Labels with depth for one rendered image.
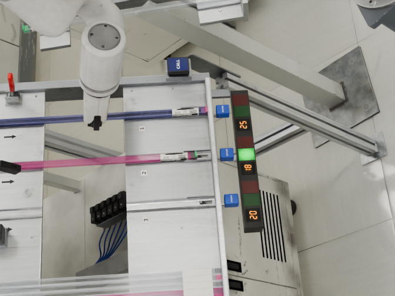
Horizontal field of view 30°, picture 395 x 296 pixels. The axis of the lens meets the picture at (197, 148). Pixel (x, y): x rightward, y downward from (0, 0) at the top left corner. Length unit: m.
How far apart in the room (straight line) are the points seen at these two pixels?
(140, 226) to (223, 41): 0.64
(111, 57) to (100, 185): 0.78
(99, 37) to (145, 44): 1.55
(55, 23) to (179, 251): 0.54
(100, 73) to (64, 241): 0.88
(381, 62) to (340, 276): 0.67
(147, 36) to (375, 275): 1.31
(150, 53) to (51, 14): 1.70
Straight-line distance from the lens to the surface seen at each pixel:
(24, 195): 1.63
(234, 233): 2.08
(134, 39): 2.92
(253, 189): 1.62
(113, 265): 1.92
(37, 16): 1.32
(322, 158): 2.37
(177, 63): 1.70
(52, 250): 2.27
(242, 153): 1.65
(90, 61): 1.42
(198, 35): 1.96
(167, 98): 1.70
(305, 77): 2.23
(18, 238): 1.60
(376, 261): 2.18
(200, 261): 1.55
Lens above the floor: 1.79
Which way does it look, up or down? 40 degrees down
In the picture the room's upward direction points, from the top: 71 degrees counter-clockwise
